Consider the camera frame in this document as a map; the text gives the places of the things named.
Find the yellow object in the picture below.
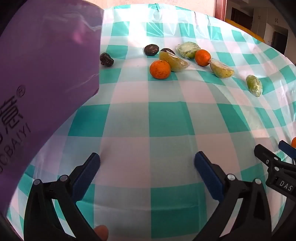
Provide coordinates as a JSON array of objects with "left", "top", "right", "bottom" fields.
[{"left": 225, "top": 19, "right": 265, "bottom": 42}]

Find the plastic-wrapped green kiwi half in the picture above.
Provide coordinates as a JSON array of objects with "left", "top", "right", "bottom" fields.
[
  {"left": 245, "top": 75, "right": 263, "bottom": 97},
  {"left": 177, "top": 42, "right": 201, "bottom": 59}
]

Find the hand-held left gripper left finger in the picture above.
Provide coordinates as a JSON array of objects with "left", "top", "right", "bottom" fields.
[{"left": 24, "top": 152, "right": 101, "bottom": 241}]

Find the teal checked tablecloth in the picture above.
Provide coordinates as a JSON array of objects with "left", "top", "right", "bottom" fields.
[{"left": 6, "top": 3, "right": 296, "bottom": 241}]

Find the wooden door frame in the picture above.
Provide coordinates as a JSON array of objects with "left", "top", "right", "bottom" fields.
[{"left": 215, "top": 0, "right": 228, "bottom": 21}]

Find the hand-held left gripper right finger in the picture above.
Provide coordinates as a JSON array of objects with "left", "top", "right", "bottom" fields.
[{"left": 194, "top": 151, "right": 271, "bottom": 241}]

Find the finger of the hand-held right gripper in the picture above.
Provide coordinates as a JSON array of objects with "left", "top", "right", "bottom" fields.
[
  {"left": 278, "top": 140, "right": 296, "bottom": 165},
  {"left": 254, "top": 144, "right": 296, "bottom": 184}
]

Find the plastic-wrapped yellow apple half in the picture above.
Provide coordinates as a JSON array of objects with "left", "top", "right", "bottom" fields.
[
  {"left": 158, "top": 50, "right": 190, "bottom": 73},
  {"left": 209, "top": 58, "right": 235, "bottom": 79}
]

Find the white cabinet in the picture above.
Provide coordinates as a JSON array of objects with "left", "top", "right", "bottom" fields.
[{"left": 252, "top": 7, "right": 289, "bottom": 47}]

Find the purple cardboard box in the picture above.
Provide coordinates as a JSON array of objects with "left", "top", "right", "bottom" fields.
[{"left": 0, "top": 0, "right": 103, "bottom": 217}]

